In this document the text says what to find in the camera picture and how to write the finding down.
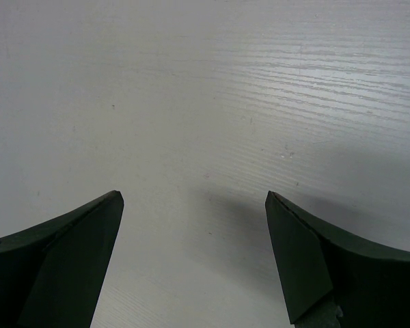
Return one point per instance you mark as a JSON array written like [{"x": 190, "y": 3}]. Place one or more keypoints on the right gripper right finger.
[{"x": 333, "y": 278}]

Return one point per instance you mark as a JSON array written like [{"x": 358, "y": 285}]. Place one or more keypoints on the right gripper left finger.
[{"x": 51, "y": 274}]

